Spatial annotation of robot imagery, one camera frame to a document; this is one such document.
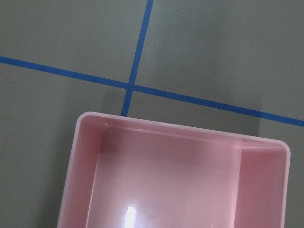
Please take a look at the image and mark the pink plastic bin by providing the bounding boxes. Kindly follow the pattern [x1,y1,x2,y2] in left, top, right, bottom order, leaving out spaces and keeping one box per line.
[57,112,290,228]

